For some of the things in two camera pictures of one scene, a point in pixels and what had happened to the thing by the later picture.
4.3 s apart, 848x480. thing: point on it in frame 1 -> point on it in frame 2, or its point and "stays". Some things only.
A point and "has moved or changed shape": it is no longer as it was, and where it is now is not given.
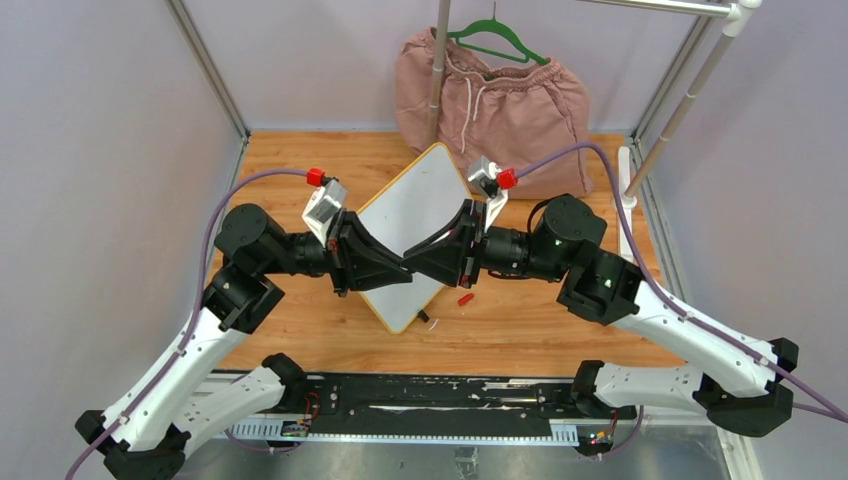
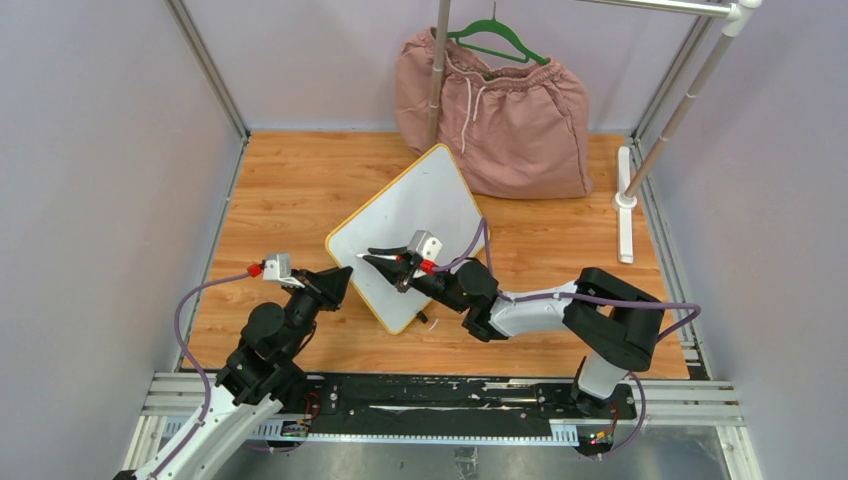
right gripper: (444, 261) -> (397, 270)
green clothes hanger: (497, 27) stays
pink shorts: (513, 116) stays
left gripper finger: (367, 250) -> (330, 282)
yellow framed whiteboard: (412, 202) stays
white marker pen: (449, 232) has moved or changed shape
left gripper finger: (377, 267) -> (334, 287)
